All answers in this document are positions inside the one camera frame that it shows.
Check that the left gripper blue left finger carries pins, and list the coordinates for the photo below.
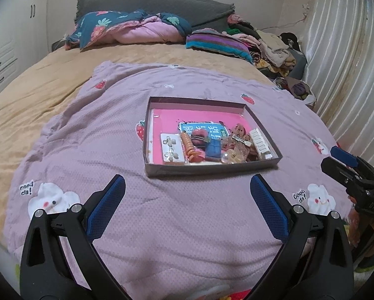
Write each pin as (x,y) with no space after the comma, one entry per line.
(101,206)

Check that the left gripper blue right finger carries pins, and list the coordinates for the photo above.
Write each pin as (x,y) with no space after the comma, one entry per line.
(271,210)

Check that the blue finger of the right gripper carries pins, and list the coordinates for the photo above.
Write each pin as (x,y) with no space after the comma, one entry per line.
(344,157)

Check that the white hair claw clip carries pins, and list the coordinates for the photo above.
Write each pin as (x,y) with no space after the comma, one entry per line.
(263,149)

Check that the sheer sequin bow hair clip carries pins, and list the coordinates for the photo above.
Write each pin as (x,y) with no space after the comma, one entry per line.
(237,147)

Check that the bow earrings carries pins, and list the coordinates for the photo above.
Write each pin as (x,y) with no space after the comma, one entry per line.
(172,149)

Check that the pink fluffy bunny hair clip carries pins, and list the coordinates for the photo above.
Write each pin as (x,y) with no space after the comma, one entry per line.
(200,138)

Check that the right hand with painted nails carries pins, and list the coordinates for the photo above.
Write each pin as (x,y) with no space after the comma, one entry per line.
(354,234)

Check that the shallow brown cardboard box lid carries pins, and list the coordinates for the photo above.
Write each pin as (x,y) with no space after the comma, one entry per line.
(196,164)

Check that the lilac cartoon print quilt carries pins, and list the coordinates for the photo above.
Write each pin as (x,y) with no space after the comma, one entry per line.
(169,238)

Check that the blue rectangular hair claw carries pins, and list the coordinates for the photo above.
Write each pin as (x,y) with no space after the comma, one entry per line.
(213,150)

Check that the white striped curtain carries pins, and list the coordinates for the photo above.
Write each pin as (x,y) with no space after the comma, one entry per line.
(338,41)

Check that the pile of mixed clothes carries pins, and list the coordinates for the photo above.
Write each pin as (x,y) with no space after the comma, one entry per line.
(278,57)

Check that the tan bed sheet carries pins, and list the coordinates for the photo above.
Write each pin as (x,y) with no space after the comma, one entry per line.
(46,88)

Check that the purple teal striped blanket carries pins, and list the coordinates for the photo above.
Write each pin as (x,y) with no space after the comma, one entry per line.
(210,40)

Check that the navy pink strawberry comforter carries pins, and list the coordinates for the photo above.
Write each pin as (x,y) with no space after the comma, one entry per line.
(126,28)

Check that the white wardrobe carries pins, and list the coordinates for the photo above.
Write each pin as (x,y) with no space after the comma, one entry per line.
(23,37)

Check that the dark grey headboard cushion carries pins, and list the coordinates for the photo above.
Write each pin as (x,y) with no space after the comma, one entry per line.
(200,14)

